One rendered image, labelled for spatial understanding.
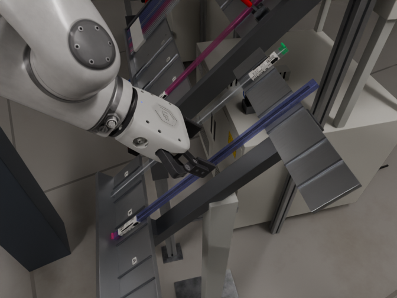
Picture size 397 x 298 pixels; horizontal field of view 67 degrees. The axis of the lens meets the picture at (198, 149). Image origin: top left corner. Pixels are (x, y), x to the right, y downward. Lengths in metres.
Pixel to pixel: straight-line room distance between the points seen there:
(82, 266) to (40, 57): 1.28
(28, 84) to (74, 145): 1.63
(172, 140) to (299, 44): 1.23
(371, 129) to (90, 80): 1.07
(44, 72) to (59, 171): 1.57
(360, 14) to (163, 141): 0.57
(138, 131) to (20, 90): 0.14
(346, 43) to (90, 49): 0.66
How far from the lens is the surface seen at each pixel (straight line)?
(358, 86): 1.05
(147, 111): 0.42
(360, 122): 1.21
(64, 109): 0.38
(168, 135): 0.42
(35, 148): 2.07
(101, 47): 0.31
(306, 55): 1.51
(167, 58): 1.01
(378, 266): 1.64
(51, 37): 0.30
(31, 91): 0.37
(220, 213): 0.64
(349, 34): 0.83
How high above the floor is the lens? 1.34
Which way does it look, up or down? 47 degrees down
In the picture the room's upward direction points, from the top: straight up
